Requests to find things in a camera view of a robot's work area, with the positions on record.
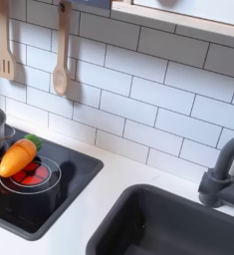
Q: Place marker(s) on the wooden kitchen frame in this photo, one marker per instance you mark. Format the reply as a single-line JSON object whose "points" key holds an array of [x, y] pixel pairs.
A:
{"points": [[175, 23]]}

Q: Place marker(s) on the white toy microwave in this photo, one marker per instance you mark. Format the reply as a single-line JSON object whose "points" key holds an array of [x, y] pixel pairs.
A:
{"points": [[201, 8]]}

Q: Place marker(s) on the wooden spoon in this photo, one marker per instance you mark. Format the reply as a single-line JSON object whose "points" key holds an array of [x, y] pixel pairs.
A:
{"points": [[60, 78]]}

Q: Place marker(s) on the orange toy carrot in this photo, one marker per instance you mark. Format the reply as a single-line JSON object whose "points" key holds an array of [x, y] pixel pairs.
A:
{"points": [[17, 157]]}

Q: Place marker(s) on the dark grey tap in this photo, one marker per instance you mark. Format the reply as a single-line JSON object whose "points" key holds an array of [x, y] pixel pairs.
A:
{"points": [[214, 186]]}

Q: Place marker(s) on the black toy stove top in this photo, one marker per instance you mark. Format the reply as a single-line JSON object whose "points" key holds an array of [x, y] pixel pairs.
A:
{"points": [[75, 172]]}

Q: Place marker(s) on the grey range hood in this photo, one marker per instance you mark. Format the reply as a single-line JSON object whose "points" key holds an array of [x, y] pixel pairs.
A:
{"points": [[90, 3]]}

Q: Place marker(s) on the dark grey sink basin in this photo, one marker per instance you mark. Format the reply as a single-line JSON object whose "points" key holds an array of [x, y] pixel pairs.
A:
{"points": [[175, 225]]}

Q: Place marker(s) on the wooden slotted spatula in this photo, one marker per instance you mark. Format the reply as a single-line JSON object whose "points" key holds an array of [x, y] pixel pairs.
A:
{"points": [[4, 63]]}

